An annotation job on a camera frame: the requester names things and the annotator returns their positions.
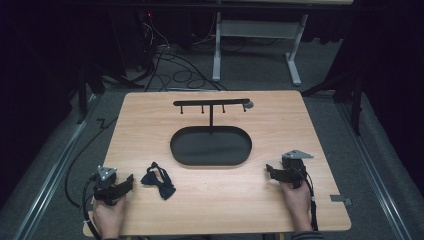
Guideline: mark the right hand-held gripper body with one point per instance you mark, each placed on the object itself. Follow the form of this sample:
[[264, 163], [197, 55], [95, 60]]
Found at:
[[295, 166]]

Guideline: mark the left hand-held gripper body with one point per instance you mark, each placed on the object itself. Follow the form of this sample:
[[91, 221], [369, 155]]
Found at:
[[106, 186]]

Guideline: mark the black bow tie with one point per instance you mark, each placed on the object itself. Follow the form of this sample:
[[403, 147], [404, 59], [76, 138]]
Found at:
[[160, 181]]

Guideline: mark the black hook rack with tray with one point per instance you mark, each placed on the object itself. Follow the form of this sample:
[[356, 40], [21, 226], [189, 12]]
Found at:
[[210, 146]]

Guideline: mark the person's left hand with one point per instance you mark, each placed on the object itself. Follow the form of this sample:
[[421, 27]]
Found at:
[[108, 218]]

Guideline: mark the person's right hand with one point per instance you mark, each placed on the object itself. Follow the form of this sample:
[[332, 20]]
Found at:
[[296, 205]]

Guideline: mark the person's striped sleeve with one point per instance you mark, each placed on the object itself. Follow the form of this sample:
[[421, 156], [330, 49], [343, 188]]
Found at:
[[306, 236]]

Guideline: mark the black stand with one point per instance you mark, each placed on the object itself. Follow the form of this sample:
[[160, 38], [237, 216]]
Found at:
[[87, 90], [353, 96]]

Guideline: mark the metal floor rail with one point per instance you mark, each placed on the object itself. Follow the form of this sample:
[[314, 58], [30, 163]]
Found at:
[[373, 170], [50, 176]]

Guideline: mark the white metal desk frame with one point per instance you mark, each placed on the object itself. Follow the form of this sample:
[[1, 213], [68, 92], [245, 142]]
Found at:
[[256, 30]]

